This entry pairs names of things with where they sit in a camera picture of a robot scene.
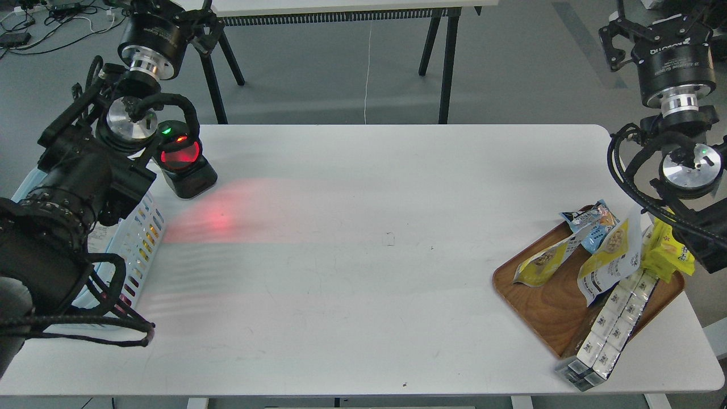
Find yellow white snack pouch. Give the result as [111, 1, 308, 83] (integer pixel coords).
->
[576, 204, 643, 307]
[512, 235, 582, 287]

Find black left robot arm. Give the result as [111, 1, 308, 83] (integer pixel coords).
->
[1, 1, 225, 372]

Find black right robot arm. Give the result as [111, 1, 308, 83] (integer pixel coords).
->
[598, 1, 726, 273]

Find light blue plastic basket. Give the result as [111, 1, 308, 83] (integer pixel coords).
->
[2, 157, 165, 346]

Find blue snack bag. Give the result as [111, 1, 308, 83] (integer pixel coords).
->
[560, 199, 620, 254]

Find white label snack packet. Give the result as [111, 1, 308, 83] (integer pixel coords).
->
[87, 224, 119, 253]

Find yellow cartoon snack pack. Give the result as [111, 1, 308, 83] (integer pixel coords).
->
[641, 217, 696, 283]

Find black barcode scanner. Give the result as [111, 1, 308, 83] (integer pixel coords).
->
[153, 120, 218, 199]

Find brown wooden tray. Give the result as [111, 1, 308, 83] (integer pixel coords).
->
[492, 205, 686, 359]

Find black legged background table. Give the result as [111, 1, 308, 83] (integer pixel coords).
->
[210, 1, 498, 124]

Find white wrapped box multipack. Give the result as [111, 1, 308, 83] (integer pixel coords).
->
[555, 271, 660, 393]

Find white hanging cable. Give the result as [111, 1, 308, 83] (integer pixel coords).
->
[363, 22, 373, 124]

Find black floor cables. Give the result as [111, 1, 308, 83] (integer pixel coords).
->
[0, 0, 134, 57]

